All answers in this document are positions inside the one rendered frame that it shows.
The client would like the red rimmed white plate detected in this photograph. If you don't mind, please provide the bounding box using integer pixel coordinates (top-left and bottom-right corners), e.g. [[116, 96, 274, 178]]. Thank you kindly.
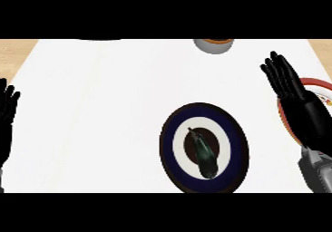
[[278, 77, 332, 147]]

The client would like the white placemat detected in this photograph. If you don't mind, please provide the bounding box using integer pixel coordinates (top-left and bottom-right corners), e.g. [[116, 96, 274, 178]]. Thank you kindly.
[[2, 38, 332, 194]]

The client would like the dark blue and white plate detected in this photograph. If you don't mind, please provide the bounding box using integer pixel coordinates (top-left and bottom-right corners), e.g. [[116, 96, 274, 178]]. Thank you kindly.
[[159, 101, 252, 194]]

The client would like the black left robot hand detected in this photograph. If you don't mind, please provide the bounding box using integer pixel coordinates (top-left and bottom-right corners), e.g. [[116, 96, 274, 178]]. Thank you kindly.
[[0, 77, 23, 169]]

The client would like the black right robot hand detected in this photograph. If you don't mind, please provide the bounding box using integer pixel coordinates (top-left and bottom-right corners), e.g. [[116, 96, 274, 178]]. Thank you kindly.
[[260, 51, 332, 160]]

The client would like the dark green eggplant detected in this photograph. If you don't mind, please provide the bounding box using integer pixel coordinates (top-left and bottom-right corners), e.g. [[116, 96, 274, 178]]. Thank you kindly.
[[187, 127, 221, 180]]

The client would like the grey cup with orange rim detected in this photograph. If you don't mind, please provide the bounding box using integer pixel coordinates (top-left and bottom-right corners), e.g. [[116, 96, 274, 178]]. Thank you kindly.
[[194, 38, 237, 55]]

